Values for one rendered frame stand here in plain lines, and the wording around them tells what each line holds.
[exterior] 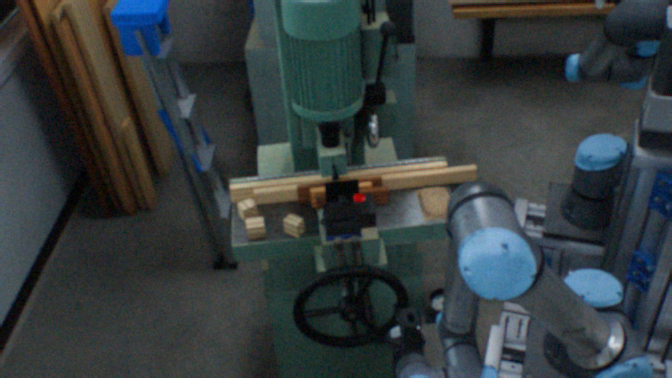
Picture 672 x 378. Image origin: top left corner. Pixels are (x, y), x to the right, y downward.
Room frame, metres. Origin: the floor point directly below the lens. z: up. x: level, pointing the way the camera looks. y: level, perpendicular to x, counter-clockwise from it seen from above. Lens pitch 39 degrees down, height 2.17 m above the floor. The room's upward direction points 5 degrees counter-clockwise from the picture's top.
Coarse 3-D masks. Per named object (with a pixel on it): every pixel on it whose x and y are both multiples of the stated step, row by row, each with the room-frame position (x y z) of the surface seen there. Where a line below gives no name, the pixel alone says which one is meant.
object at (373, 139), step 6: (366, 108) 1.67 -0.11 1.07; (372, 108) 1.66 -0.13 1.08; (372, 114) 1.63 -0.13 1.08; (372, 120) 1.62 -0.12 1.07; (366, 126) 1.65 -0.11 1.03; (372, 126) 1.61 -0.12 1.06; (372, 132) 1.60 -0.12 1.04; (372, 138) 1.60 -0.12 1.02; (378, 138) 1.60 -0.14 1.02; (372, 144) 1.60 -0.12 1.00
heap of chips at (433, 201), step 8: (416, 192) 1.50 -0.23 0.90; (424, 192) 1.47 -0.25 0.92; (432, 192) 1.46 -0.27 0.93; (440, 192) 1.46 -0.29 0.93; (424, 200) 1.44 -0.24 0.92; (432, 200) 1.43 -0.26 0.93; (440, 200) 1.43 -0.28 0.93; (448, 200) 1.44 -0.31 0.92; (424, 208) 1.42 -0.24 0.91; (432, 208) 1.40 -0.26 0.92; (440, 208) 1.40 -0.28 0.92; (424, 216) 1.40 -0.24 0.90; (432, 216) 1.39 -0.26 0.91; (440, 216) 1.39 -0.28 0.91
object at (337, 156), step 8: (320, 136) 1.56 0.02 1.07; (320, 144) 1.52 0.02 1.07; (344, 144) 1.52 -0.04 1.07; (320, 152) 1.49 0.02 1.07; (328, 152) 1.48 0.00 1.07; (336, 152) 1.48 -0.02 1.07; (344, 152) 1.48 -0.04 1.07; (320, 160) 1.47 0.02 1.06; (328, 160) 1.47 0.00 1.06; (336, 160) 1.47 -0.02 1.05; (344, 160) 1.47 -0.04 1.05; (320, 168) 1.47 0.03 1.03; (328, 168) 1.47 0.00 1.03; (336, 168) 1.47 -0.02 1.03; (344, 168) 1.47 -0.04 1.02; (328, 176) 1.47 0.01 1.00
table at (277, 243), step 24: (408, 192) 1.50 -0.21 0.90; (240, 216) 1.46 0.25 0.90; (264, 216) 1.45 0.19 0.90; (312, 216) 1.43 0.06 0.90; (384, 216) 1.41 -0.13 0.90; (408, 216) 1.40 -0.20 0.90; (240, 240) 1.36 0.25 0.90; (264, 240) 1.35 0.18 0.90; (288, 240) 1.35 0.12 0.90; (312, 240) 1.35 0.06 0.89; (384, 240) 1.36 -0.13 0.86; (408, 240) 1.36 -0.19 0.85; (384, 264) 1.27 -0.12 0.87
